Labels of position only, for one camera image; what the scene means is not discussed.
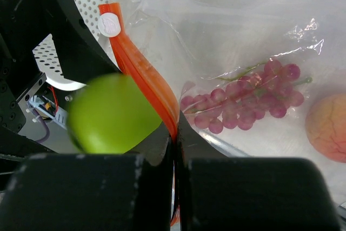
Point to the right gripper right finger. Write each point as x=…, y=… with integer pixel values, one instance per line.
x=248, y=193

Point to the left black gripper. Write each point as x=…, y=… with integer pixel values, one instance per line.
x=24, y=24

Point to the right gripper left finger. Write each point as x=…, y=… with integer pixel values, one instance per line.
x=44, y=190

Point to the green apple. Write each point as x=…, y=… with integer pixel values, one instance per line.
x=110, y=116

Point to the red grape bunch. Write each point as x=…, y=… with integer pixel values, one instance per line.
x=267, y=88

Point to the orange peach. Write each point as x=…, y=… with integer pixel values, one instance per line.
x=325, y=127

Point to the clear zip top bag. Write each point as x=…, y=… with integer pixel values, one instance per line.
x=173, y=48

